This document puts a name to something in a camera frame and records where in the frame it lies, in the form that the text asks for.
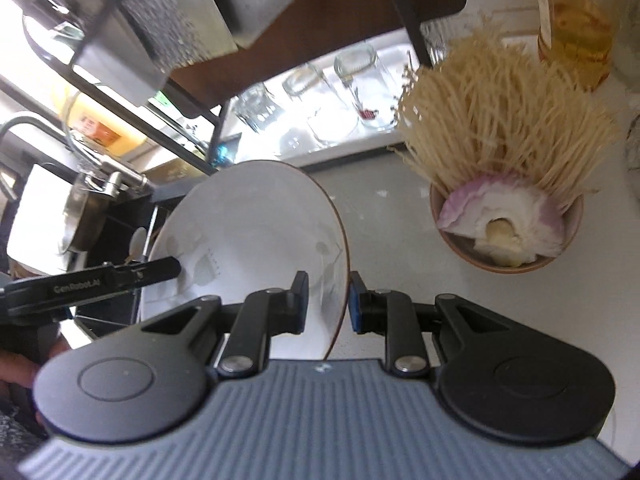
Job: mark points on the purple onion half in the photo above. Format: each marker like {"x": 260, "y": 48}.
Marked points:
{"x": 503, "y": 210}

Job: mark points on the beige silicone spoon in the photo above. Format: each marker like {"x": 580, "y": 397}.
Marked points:
{"x": 137, "y": 245}

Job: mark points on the clear glass with red print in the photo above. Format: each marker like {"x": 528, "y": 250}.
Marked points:
{"x": 364, "y": 79}

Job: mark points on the red lid honey jar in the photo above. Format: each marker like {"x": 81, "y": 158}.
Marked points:
{"x": 579, "y": 35}

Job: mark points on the steel pot in sink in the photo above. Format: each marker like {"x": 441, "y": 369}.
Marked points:
{"x": 84, "y": 215}

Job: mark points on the chrome sink faucet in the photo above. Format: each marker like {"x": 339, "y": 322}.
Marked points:
{"x": 119, "y": 175}

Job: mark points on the clear drinking glass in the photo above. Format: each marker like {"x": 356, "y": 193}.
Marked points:
{"x": 329, "y": 118}
{"x": 256, "y": 108}

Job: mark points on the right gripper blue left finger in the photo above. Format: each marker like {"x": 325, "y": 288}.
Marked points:
{"x": 252, "y": 324}

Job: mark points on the dried noodle bundle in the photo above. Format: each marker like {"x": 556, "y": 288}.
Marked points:
{"x": 492, "y": 108}

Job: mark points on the large floral plate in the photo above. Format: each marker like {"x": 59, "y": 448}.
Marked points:
{"x": 251, "y": 227}

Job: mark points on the person's left hand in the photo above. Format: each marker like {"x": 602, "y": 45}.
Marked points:
{"x": 17, "y": 371}

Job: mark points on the clear drinking glass middle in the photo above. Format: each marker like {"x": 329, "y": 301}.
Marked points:
{"x": 329, "y": 118}

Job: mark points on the clear drinking glass left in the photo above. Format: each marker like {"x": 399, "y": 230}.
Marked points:
{"x": 256, "y": 108}

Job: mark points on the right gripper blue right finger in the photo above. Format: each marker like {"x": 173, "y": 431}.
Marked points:
{"x": 390, "y": 314}

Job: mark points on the black dish rack frame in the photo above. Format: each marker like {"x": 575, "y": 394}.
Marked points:
{"x": 200, "y": 53}

